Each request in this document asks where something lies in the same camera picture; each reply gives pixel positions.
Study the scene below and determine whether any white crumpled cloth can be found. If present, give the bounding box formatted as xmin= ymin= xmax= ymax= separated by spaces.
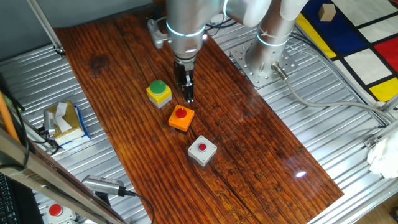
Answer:
xmin=366 ymin=130 xmax=398 ymax=180

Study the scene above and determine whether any grey box small red button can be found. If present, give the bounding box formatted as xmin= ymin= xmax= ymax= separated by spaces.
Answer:
xmin=187 ymin=134 xmax=218 ymax=167

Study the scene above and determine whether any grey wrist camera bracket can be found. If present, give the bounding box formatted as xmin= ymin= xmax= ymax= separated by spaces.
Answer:
xmin=147 ymin=17 xmax=172 ymax=50

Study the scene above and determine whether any black keyboard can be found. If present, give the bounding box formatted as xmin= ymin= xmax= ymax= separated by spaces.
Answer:
xmin=0 ymin=172 xmax=19 ymax=224

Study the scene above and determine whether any blue white tissue pack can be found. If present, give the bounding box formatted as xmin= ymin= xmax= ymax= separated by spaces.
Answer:
xmin=58 ymin=105 xmax=91 ymax=151

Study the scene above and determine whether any coloured squares cloth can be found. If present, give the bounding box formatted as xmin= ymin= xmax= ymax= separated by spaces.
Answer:
xmin=295 ymin=0 xmax=398 ymax=103

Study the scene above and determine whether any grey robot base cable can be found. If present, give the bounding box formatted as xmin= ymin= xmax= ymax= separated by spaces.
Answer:
xmin=271 ymin=62 xmax=397 ymax=124

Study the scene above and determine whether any black camera cable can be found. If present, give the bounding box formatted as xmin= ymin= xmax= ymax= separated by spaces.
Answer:
xmin=124 ymin=190 xmax=155 ymax=224

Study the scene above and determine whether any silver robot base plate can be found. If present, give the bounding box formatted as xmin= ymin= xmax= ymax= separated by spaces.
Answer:
xmin=229 ymin=39 xmax=299 ymax=88

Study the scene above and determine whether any shiny metal frame beam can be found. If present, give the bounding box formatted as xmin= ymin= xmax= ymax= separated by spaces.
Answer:
xmin=0 ymin=124 xmax=125 ymax=224

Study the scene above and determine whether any silver ribbed camera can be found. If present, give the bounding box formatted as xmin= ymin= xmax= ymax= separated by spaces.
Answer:
xmin=81 ymin=174 xmax=127 ymax=197

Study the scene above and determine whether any small wooden cube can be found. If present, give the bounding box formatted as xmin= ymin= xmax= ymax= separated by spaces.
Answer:
xmin=318 ymin=3 xmax=337 ymax=22

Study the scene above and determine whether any yellow box green button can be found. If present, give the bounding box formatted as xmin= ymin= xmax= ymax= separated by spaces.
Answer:
xmin=146 ymin=79 xmax=173 ymax=109

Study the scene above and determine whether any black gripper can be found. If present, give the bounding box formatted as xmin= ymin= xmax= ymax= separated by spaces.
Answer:
xmin=172 ymin=60 xmax=196 ymax=105

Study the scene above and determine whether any silver camera beside tissues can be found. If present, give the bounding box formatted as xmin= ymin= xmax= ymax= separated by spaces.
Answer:
xmin=42 ymin=109 xmax=57 ymax=136

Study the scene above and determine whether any gold tissue box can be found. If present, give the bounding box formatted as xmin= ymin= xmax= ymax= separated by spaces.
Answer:
xmin=43 ymin=100 xmax=85 ymax=141

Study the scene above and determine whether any grey metal pole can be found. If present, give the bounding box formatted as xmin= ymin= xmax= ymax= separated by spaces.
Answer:
xmin=26 ymin=0 xmax=66 ymax=57

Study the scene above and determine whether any orange box red button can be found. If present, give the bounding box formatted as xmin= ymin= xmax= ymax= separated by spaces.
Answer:
xmin=168 ymin=104 xmax=195 ymax=133

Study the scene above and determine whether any aluminium profile bar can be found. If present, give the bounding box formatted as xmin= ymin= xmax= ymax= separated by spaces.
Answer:
xmin=363 ymin=119 xmax=398 ymax=149

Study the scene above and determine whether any brown wooden board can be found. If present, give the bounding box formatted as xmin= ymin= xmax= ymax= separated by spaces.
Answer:
xmin=53 ymin=2 xmax=345 ymax=224

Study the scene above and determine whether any orange pole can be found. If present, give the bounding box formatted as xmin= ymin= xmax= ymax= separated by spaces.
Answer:
xmin=0 ymin=91 xmax=21 ymax=144

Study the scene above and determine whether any grey box red mushroom button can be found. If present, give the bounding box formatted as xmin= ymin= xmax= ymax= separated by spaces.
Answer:
xmin=45 ymin=202 xmax=77 ymax=224

